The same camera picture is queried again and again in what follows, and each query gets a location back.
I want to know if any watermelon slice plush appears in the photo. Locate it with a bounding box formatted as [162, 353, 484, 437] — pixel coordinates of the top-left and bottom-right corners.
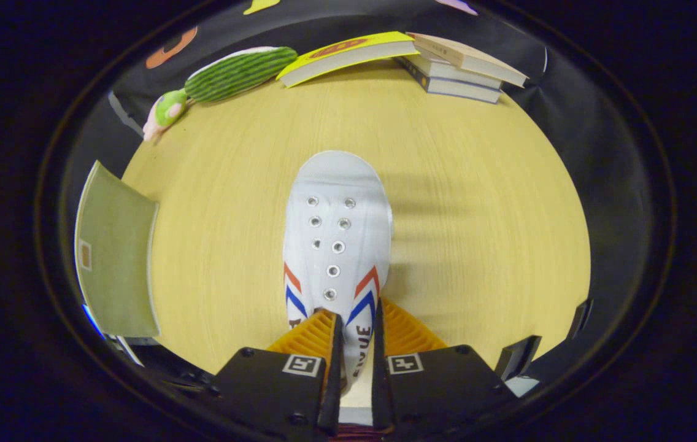
[184, 46, 298, 103]

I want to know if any white canvas shoe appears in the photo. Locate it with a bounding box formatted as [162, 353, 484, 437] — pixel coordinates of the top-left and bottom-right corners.
[282, 150, 393, 425]

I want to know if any pink and green plush toy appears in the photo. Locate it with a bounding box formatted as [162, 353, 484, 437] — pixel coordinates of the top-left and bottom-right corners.
[142, 88, 190, 142]

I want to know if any beige book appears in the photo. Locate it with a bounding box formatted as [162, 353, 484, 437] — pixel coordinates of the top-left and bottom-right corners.
[407, 32, 529, 88]

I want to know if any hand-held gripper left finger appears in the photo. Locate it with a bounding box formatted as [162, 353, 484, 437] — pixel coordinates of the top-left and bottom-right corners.
[210, 309, 344, 436]

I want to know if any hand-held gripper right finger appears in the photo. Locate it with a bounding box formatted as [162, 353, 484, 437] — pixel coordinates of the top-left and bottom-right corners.
[372, 297, 518, 433]

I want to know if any white-edged book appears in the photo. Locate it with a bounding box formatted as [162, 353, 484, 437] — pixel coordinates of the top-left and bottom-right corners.
[416, 54, 503, 90]

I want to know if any pale green fabric storage box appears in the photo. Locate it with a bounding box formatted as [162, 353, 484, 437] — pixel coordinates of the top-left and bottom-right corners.
[74, 161, 161, 338]

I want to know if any black backdrop cloth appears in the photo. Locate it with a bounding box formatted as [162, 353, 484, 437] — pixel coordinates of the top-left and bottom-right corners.
[60, 0, 653, 369]

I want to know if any yellow book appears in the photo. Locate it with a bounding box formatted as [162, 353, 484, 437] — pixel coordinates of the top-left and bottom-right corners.
[276, 31, 418, 88]

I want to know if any dark blue book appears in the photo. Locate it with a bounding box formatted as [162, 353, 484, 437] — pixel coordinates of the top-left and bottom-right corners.
[396, 56, 501, 104]

